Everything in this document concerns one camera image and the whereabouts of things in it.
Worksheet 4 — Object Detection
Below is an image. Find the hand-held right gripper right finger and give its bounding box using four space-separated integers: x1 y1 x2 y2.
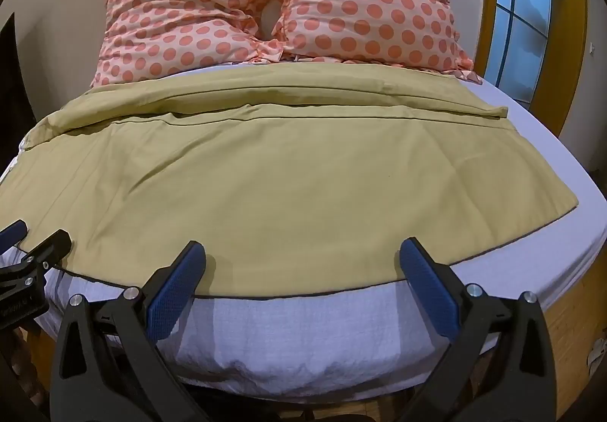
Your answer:
393 237 558 422

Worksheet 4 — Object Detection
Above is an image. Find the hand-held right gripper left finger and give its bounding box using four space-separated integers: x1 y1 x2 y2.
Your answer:
50 240 210 422

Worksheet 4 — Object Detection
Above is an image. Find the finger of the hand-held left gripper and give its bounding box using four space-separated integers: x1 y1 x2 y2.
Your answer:
0 229 72 296
0 220 28 253

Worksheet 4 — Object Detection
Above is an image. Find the olive green bed sheet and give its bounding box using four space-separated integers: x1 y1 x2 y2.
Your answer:
0 66 580 300

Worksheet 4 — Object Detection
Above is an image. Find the bed with white sheet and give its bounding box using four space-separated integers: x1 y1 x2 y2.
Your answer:
0 61 599 401

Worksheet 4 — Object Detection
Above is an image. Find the dark wooden furniture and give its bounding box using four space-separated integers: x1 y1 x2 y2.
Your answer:
0 13 35 167

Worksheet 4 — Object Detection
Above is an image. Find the polka dot pillow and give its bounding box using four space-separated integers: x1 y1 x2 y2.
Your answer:
89 0 285 88
258 0 484 85

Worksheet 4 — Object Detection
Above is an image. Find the window with wooden frame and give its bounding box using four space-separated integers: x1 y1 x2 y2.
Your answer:
474 0 590 139

